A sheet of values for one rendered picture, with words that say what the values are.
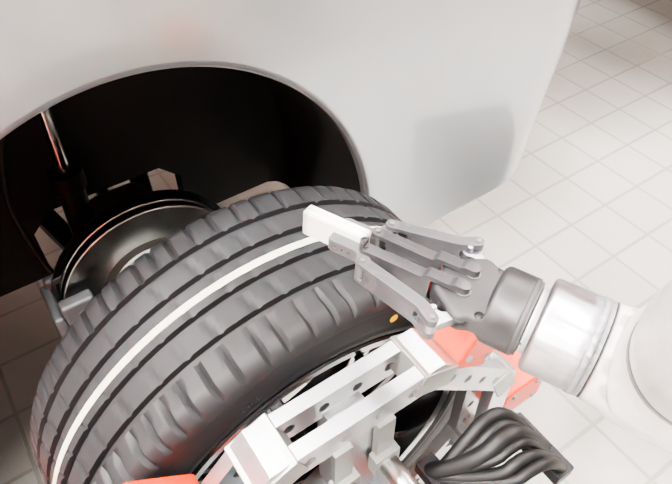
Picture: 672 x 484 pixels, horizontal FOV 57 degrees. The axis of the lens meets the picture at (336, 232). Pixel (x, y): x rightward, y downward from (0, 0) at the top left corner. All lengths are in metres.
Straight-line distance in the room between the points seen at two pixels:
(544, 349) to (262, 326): 0.29
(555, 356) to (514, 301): 0.05
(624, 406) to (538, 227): 2.02
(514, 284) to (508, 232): 1.93
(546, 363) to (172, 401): 0.37
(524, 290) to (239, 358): 0.29
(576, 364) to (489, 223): 1.97
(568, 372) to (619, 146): 2.55
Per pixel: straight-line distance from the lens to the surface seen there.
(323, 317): 0.67
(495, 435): 0.77
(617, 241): 2.59
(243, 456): 0.67
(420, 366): 0.71
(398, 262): 0.58
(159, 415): 0.69
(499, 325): 0.55
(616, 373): 0.53
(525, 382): 1.01
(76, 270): 1.09
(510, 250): 2.42
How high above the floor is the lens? 1.71
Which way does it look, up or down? 46 degrees down
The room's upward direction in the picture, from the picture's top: straight up
